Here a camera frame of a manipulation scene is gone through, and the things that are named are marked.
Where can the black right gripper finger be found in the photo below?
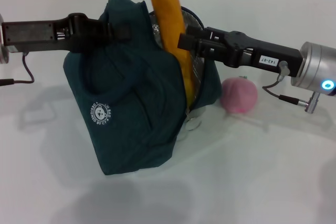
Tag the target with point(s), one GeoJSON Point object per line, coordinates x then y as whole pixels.
{"type": "Point", "coordinates": [123, 32]}

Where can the yellow toy banana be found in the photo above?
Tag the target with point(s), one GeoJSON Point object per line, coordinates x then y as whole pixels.
{"type": "Point", "coordinates": [169, 24]}

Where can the dark teal insulated lunch bag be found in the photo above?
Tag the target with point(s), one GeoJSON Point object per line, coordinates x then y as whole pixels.
{"type": "Point", "coordinates": [126, 119]}

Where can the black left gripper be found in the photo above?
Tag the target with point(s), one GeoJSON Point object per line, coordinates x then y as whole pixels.
{"type": "Point", "coordinates": [31, 33]}

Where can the pink toy peach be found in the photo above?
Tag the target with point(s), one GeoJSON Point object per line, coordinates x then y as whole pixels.
{"type": "Point", "coordinates": [239, 95]}

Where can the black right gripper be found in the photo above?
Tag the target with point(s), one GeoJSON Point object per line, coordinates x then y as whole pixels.
{"type": "Point", "coordinates": [257, 53]}

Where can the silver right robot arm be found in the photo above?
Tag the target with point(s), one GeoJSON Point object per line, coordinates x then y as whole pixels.
{"type": "Point", "coordinates": [317, 69]}

